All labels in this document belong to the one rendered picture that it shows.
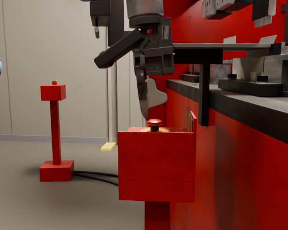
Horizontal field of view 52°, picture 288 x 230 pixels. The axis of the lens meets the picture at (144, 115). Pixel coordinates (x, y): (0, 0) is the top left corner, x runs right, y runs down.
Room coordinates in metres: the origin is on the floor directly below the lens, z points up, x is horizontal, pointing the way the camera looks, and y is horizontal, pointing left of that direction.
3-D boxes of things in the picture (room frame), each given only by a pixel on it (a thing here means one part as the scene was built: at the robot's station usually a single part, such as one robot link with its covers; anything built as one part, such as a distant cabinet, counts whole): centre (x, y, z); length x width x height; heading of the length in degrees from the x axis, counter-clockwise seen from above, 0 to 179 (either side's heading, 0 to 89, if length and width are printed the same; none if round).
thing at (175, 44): (0.84, -0.18, 1.00); 0.26 x 0.18 x 0.01; 94
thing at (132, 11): (0.64, 0.00, 1.06); 0.08 x 0.08 x 0.05
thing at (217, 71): (1.40, -0.30, 0.92); 0.50 x 0.06 x 0.10; 4
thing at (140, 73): (0.61, 0.01, 0.92); 0.05 x 0.02 x 0.09; 176
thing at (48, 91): (2.43, 0.75, 0.42); 0.25 x 0.20 x 0.83; 94
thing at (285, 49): (0.81, -0.33, 0.99); 0.20 x 0.03 x 0.03; 4
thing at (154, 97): (0.62, -0.02, 0.87); 0.06 x 0.03 x 0.09; 86
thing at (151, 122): (0.73, -0.03, 0.79); 0.04 x 0.04 x 0.04
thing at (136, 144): (0.68, -0.03, 0.75); 0.20 x 0.16 x 0.18; 176
